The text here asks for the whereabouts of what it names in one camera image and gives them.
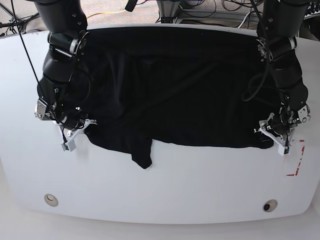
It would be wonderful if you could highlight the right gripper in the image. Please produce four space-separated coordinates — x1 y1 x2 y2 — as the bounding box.
58 112 97 144

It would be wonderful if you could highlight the aluminium frame post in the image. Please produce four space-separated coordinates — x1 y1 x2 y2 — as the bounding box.
156 0 182 24

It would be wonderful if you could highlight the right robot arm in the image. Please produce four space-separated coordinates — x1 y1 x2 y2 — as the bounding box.
34 0 92 134

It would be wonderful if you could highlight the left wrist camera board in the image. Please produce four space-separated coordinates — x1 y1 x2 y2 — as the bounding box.
278 145 291 156

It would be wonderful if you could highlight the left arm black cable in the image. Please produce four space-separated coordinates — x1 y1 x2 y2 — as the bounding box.
241 0 276 102

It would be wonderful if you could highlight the red tape rectangle marking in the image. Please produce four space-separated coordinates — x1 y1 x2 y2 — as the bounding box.
284 139 306 177

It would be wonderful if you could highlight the table grommet hole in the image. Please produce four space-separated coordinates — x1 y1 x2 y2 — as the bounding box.
262 199 278 213
44 194 59 207

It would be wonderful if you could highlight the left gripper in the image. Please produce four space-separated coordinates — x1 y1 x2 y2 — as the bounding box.
253 112 297 149

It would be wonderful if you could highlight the left table grommet hole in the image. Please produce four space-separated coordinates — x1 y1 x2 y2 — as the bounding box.
44 194 59 207

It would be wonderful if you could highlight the right table grommet hole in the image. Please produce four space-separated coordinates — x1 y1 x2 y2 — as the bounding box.
262 199 278 213

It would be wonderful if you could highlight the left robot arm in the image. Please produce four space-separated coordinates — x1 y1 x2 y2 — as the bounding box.
254 0 310 154

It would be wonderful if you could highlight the yellow cable on floor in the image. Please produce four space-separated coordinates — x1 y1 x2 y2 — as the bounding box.
86 9 126 20

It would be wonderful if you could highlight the black tripod stand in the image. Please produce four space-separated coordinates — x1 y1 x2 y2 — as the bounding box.
0 3 40 38

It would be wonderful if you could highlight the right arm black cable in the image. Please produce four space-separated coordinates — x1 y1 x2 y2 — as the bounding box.
9 0 48 101

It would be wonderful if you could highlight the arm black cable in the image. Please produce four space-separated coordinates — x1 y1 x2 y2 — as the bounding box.
9 0 48 101
241 0 276 102

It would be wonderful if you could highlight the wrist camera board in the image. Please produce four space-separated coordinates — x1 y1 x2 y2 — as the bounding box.
278 145 291 156
61 140 76 152

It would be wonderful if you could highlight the black T-shirt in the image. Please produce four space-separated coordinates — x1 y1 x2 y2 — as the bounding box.
63 24 287 170

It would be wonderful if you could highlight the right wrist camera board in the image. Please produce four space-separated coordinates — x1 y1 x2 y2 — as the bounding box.
61 140 76 152

